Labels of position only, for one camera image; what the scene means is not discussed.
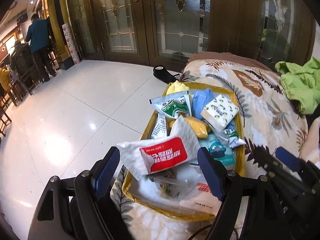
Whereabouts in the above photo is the teal cartoon tissue pack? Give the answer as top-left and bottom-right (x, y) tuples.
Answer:
(199, 133), (235, 167)

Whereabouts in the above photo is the red white tissue pack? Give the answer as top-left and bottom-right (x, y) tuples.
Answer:
(116, 116), (200, 180)

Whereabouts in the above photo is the leaf pattern beige blanket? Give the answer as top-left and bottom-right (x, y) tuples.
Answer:
(111, 52), (308, 239)

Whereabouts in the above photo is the black shoe on floor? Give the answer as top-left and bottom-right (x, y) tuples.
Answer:
(153, 65), (181, 84)

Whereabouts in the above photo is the stack of white red boxes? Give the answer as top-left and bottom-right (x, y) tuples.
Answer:
(62, 23), (80, 64)

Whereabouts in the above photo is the green white medicine sachet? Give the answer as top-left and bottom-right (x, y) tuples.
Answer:
(149, 90), (191, 119)

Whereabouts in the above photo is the white box with yellow tape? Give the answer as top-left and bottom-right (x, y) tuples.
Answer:
(121, 81), (246, 222)

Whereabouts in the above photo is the yellow snack bag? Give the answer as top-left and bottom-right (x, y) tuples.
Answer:
(166, 115), (210, 140)

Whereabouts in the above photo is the green jacket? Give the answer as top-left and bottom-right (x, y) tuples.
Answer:
(275, 57), (320, 115)

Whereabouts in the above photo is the yellow terry towel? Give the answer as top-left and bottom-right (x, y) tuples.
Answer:
(166, 81), (189, 95)

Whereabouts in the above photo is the person in yellow jacket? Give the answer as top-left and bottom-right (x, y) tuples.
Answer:
(0, 63), (11, 91)

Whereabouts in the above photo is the wooden glass double door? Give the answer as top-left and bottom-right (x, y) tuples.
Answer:
(67, 0), (316, 71)

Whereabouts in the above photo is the blue terry towel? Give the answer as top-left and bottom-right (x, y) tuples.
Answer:
(191, 88), (215, 120)

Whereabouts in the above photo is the person in dark coat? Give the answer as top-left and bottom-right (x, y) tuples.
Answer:
(11, 40), (34, 76)

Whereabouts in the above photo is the white red-print plastic bag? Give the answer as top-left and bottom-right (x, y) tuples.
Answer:
(122, 163), (221, 221)

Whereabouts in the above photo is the lemon print tissue pack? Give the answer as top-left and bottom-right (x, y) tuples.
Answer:
(201, 94), (239, 132)

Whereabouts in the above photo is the brown knitted beanie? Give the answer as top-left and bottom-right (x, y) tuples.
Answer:
(148, 168), (180, 199)

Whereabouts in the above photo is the man in teal jacket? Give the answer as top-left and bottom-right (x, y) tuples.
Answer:
(25, 14), (56, 82)

